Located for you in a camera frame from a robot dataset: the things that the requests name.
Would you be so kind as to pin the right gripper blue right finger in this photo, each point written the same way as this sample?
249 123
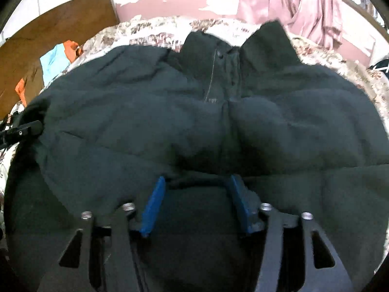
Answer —
247 204

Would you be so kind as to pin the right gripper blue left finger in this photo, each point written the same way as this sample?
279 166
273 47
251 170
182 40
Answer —
151 210

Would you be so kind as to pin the large black jacket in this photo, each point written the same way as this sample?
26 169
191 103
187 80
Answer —
197 244

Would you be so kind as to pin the blue orange brown pillow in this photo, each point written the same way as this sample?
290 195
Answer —
46 69

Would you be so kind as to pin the wooden headboard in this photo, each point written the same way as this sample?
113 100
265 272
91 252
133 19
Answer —
75 20

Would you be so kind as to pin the pink curtain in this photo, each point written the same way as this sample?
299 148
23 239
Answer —
317 20

